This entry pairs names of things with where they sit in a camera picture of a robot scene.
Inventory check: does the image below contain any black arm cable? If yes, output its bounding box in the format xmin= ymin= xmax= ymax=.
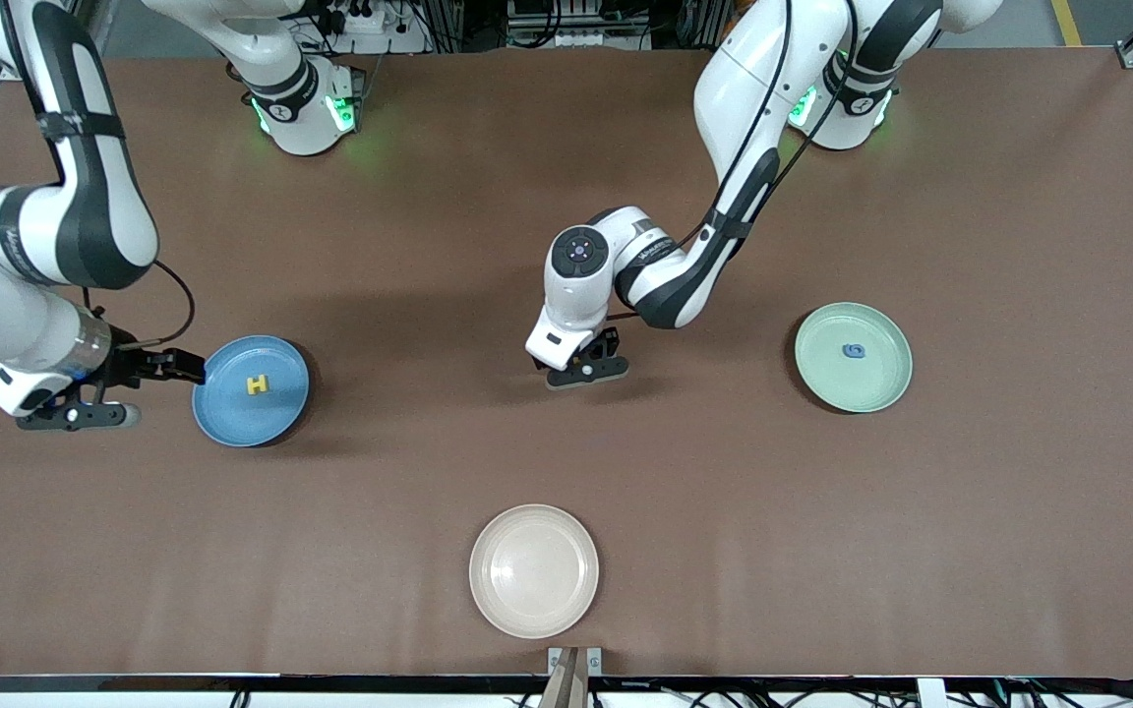
xmin=606 ymin=0 xmax=863 ymax=325
xmin=83 ymin=259 xmax=197 ymax=347

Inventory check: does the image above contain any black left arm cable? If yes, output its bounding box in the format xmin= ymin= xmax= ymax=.
xmin=606 ymin=0 xmax=863 ymax=325

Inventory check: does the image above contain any beige plate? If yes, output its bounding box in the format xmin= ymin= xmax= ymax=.
xmin=469 ymin=504 xmax=600 ymax=640

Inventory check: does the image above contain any metal table edge bracket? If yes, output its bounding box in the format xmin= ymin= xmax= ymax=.
xmin=547 ymin=646 xmax=604 ymax=678

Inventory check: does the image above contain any green plate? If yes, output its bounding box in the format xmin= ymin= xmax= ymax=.
xmin=794 ymin=302 xmax=914 ymax=414

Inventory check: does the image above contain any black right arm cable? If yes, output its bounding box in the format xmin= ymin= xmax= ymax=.
xmin=83 ymin=259 xmax=197 ymax=347

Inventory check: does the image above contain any white power strip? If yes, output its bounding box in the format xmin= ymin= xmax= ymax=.
xmin=316 ymin=0 xmax=400 ymax=35
xmin=549 ymin=28 xmax=648 ymax=50

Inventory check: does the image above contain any blue plate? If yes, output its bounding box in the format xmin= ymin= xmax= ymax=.
xmin=192 ymin=335 xmax=312 ymax=449

